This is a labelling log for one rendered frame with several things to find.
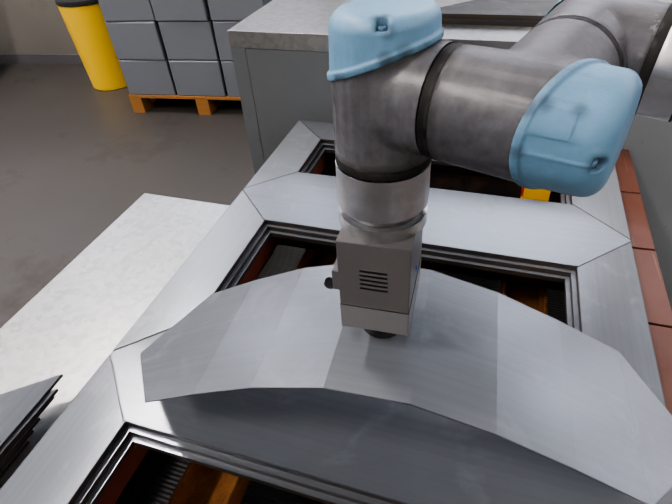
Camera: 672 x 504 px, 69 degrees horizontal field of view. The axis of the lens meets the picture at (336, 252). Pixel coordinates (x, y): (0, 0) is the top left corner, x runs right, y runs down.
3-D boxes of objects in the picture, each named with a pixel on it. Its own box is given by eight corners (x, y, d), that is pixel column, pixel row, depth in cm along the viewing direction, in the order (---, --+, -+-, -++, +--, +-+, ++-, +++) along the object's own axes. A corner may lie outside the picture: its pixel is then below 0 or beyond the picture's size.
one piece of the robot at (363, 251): (327, 145, 44) (338, 276, 55) (296, 200, 38) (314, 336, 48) (436, 153, 42) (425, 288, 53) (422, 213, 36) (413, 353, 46)
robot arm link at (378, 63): (417, 29, 27) (296, 13, 31) (410, 197, 34) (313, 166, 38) (476, -5, 31) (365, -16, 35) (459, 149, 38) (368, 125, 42)
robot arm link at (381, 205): (323, 178, 36) (349, 128, 42) (328, 227, 39) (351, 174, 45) (424, 188, 35) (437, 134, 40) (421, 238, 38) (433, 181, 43)
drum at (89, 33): (149, 73, 402) (123, -12, 360) (124, 93, 372) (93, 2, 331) (106, 73, 409) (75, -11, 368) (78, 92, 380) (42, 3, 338)
